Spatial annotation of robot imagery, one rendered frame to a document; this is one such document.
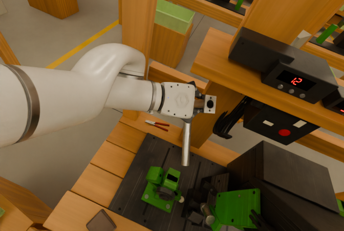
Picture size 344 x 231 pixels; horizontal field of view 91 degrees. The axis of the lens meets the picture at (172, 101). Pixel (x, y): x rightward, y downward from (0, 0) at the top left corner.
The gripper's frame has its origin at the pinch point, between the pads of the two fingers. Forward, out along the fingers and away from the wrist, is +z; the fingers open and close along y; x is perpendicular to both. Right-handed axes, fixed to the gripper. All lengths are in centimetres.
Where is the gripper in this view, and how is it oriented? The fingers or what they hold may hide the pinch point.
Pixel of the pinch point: (203, 103)
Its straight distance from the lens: 54.5
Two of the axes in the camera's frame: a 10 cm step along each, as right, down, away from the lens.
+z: 9.1, 1.2, 4.0
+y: 1.1, -9.9, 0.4
